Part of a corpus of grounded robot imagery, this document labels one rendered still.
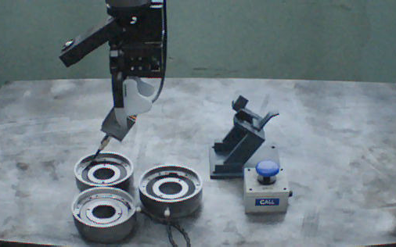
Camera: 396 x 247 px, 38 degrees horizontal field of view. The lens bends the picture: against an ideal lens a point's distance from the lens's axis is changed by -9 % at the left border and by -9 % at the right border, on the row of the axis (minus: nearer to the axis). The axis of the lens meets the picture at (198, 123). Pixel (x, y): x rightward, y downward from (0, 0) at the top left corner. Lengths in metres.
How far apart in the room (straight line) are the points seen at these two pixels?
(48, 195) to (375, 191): 0.58
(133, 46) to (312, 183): 0.40
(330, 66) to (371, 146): 1.53
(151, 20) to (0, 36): 1.90
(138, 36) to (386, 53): 1.95
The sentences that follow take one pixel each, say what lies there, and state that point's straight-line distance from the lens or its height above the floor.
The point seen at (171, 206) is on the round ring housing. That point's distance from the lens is 0.99.
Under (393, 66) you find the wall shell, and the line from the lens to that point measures 2.82.
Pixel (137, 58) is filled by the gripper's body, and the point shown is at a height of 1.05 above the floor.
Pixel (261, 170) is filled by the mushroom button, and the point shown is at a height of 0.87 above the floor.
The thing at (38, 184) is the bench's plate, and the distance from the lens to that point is 1.11.
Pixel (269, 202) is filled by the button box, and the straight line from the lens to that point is 1.01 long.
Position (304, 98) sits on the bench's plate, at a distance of 1.38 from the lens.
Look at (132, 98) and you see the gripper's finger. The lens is 0.98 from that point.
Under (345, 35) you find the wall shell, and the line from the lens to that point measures 2.69.
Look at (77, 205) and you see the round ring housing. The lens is 1.00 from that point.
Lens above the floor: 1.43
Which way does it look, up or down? 30 degrees down
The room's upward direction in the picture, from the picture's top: straight up
